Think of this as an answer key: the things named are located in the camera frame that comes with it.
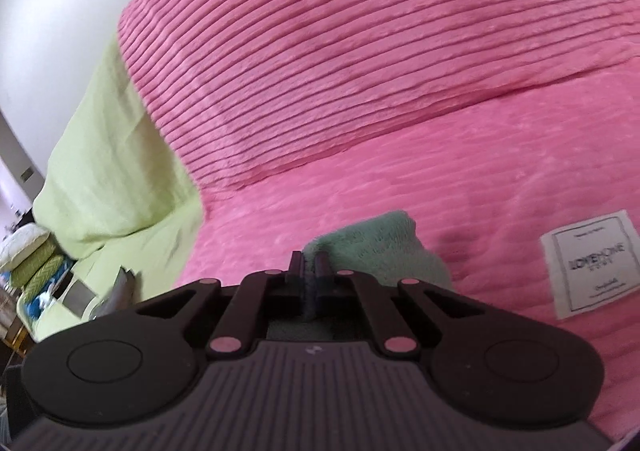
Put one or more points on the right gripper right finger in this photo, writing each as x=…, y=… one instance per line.
x=389, y=330

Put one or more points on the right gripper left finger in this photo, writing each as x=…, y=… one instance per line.
x=261, y=297

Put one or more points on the green grey cleaning cloth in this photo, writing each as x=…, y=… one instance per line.
x=386, y=247

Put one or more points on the stacked pillows in background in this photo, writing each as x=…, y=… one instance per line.
x=32, y=264

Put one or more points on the white blanket label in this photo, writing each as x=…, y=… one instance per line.
x=592, y=263

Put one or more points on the pink corduroy blanket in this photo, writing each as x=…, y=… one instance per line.
x=491, y=122

